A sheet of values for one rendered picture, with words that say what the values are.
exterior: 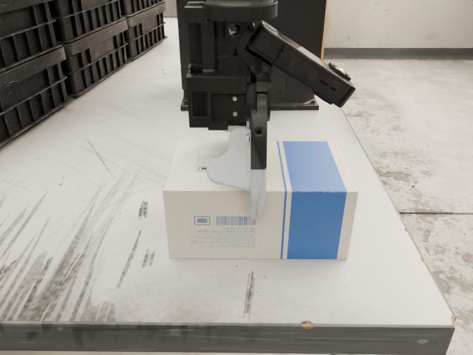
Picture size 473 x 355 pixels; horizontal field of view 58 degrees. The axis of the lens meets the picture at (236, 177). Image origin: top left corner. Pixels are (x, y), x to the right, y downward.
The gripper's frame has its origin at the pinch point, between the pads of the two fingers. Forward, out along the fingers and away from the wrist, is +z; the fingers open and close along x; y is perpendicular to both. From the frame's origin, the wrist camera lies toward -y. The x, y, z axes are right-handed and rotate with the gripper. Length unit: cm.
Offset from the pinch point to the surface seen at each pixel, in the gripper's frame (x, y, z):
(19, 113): -26.3, 40.4, 1.5
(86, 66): -50, 36, 0
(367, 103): -233, -82, 77
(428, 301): 12.2, -16.6, 6.4
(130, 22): -74, 31, -5
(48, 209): -3.5, 27.5, 6.1
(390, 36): -350, -129, 58
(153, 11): -90, 28, -5
